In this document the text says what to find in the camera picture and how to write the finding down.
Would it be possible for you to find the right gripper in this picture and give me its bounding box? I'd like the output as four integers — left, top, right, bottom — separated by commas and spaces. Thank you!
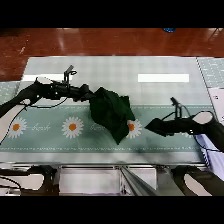
144, 117, 168, 137

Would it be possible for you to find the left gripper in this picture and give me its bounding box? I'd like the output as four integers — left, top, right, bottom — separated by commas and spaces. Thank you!
77, 84, 98, 103

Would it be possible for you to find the dark green shirt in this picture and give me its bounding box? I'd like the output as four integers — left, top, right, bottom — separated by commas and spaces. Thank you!
88, 86, 137, 145

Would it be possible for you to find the pale lavender garment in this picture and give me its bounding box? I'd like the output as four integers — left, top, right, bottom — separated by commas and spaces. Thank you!
194, 133, 224, 168

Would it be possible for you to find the blue object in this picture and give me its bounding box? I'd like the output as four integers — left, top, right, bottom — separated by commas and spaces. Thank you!
162, 27, 177, 34

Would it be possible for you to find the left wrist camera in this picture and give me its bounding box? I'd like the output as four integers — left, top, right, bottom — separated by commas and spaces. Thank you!
62, 65, 78, 85

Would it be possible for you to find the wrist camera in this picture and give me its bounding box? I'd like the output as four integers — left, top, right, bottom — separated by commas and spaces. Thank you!
169, 96, 185, 120
62, 65, 78, 85

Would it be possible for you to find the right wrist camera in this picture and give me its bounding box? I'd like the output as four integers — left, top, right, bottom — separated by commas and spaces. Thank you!
169, 96, 185, 120

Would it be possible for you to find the silver frame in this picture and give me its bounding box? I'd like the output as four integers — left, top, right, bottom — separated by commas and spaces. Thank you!
0, 161, 224, 197

